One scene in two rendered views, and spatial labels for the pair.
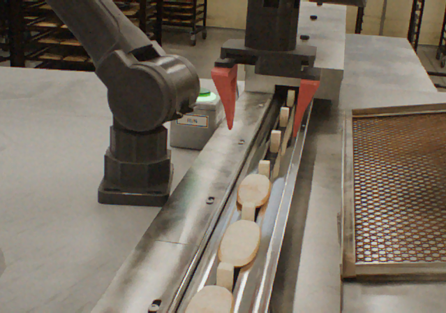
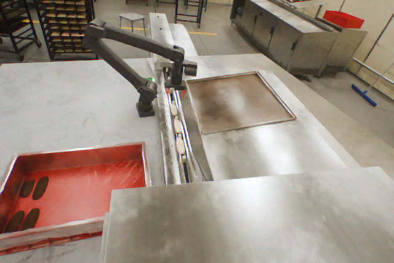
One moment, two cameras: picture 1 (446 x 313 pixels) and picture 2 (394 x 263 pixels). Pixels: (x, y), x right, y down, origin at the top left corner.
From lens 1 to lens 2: 0.60 m
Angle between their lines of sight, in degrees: 29
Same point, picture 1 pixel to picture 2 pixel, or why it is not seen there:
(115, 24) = (139, 79)
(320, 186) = (183, 101)
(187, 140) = not seen: hidden behind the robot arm
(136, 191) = (148, 113)
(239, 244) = (178, 127)
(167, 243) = (166, 130)
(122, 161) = (143, 107)
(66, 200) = (132, 117)
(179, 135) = not seen: hidden behind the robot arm
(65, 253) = (142, 133)
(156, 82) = (152, 92)
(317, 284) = (191, 130)
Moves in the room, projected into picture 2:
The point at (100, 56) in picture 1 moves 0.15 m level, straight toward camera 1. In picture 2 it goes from (136, 86) to (148, 102)
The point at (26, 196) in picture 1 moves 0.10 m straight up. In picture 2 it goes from (122, 118) to (121, 103)
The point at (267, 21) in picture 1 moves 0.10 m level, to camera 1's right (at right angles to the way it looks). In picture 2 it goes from (176, 80) to (195, 79)
